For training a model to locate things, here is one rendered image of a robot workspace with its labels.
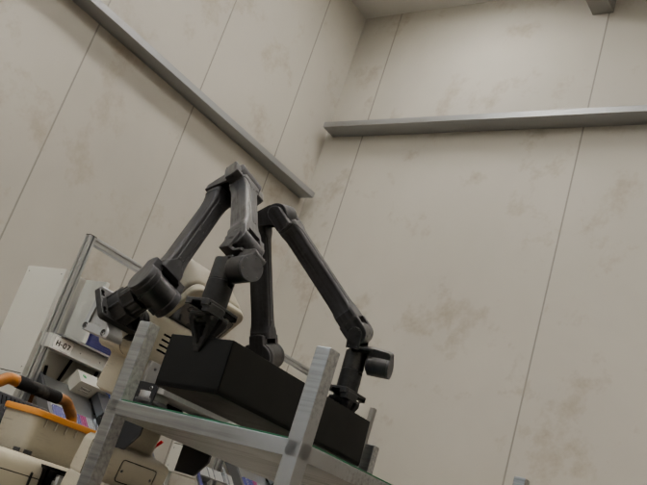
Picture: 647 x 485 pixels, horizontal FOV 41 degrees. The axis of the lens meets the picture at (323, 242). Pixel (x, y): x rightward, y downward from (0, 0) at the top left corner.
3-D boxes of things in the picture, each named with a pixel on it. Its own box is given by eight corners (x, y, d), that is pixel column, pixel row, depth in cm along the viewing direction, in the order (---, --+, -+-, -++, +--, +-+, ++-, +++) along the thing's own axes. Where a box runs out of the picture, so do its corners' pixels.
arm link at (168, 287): (145, 302, 206) (131, 287, 204) (179, 282, 203) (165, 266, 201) (139, 324, 198) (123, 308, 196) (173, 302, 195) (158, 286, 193)
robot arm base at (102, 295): (129, 307, 211) (94, 288, 202) (154, 292, 209) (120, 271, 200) (133, 336, 206) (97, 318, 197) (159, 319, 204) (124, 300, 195)
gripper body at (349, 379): (365, 405, 222) (372, 378, 224) (345, 394, 214) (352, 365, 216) (344, 402, 225) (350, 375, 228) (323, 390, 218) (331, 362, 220)
